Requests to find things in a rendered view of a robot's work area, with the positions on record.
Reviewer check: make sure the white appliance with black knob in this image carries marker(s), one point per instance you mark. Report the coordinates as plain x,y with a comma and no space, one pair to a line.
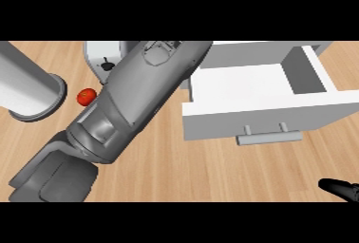
104,60

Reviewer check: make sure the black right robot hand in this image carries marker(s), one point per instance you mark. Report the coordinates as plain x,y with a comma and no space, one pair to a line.
340,189

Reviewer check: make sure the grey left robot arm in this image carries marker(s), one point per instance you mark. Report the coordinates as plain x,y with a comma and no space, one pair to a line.
135,88

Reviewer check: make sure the white drawer front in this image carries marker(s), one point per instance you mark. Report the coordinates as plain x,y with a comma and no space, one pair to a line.
271,117

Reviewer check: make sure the white paper towel roll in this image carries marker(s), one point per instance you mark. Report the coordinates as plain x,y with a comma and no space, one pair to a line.
23,85

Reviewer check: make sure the red tomato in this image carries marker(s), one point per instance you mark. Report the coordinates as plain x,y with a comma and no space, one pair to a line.
86,97

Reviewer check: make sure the white open drawer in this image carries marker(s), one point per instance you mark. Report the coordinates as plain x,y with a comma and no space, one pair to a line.
243,85

